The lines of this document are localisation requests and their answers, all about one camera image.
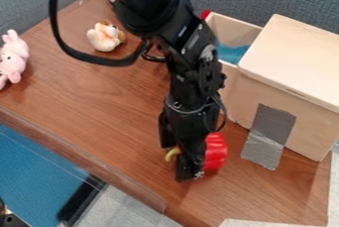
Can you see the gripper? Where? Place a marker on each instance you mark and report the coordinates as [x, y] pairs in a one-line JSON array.
[[190, 123]]

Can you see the red toy pepper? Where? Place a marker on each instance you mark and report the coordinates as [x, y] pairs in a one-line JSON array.
[[216, 151]]

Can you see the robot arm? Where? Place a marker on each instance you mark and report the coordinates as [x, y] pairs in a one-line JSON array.
[[154, 6]]

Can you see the drawer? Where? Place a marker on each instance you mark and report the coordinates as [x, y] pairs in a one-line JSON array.
[[229, 29]]

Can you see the grey tape strip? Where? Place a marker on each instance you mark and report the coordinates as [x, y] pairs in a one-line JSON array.
[[269, 136]]

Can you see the blue cloth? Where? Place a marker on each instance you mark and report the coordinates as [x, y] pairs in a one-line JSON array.
[[234, 55]]

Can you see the cabinet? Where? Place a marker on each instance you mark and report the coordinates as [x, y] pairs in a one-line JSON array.
[[291, 56]]

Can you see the white plush dog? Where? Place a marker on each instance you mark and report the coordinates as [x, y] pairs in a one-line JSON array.
[[105, 36]]

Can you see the pink plush animal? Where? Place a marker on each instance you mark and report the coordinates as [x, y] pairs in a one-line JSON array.
[[13, 57]]

